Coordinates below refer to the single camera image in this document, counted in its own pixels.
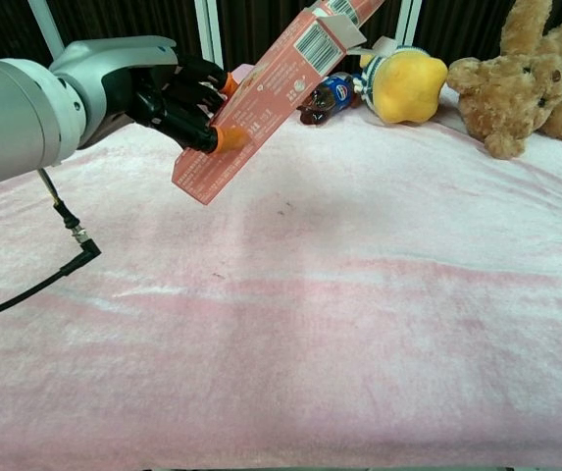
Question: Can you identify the black cable with plug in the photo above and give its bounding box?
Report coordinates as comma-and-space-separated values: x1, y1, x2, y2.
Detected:
0, 168, 103, 326

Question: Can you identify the black curtain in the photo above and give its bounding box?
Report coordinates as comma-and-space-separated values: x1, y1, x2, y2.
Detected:
0, 0, 562, 82

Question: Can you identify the white slanted frame post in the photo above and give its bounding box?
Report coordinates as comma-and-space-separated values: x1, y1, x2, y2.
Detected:
26, 0, 69, 59

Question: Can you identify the yellow plush toy striped hat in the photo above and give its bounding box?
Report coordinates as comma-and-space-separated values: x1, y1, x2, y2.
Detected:
352, 42, 450, 125

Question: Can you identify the pink fleece blanket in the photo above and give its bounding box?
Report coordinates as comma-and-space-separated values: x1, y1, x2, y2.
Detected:
0, 73, 562, 471

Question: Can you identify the brown teddy bear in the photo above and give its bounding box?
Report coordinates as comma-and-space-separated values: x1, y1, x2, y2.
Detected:
445, 0, 562, 161

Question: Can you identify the pink Colgate toothpaste box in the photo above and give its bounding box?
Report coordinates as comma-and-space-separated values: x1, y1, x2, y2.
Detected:
170, 0, 389, 208

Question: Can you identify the white double frame post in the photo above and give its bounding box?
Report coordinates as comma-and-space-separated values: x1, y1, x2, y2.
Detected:
193, 0, 227, 71

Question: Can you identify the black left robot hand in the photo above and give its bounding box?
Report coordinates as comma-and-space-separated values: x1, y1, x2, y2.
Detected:
48, 35, 248, 155

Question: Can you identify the small cola bottle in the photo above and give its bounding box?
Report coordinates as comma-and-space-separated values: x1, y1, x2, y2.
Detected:
295, 72, 361, 126

